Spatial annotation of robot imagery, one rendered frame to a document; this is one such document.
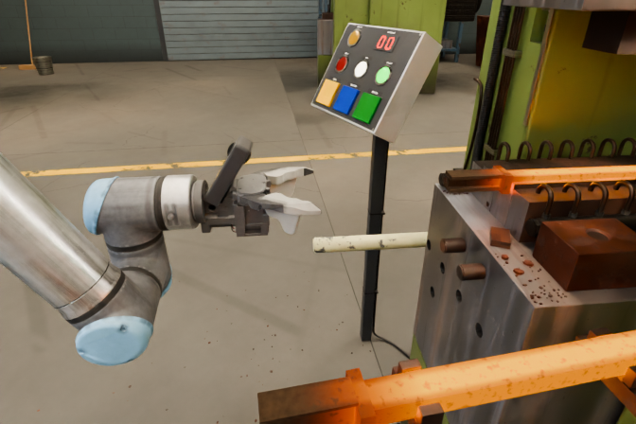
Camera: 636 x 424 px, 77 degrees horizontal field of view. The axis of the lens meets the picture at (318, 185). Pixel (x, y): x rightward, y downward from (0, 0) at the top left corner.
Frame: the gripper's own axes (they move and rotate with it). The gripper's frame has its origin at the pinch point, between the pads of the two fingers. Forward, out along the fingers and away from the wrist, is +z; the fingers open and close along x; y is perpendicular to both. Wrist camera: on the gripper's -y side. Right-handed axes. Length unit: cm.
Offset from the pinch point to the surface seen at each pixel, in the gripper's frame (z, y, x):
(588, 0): 33.5, -28.2, 7.5
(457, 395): 8.9, 2.2, 37.7
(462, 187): 24.8, 1.1, 0.9
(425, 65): 32, -12, -43
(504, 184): 31.5, 0.0, 2.2
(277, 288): -11, 100, -92
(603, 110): 63, -6, -19
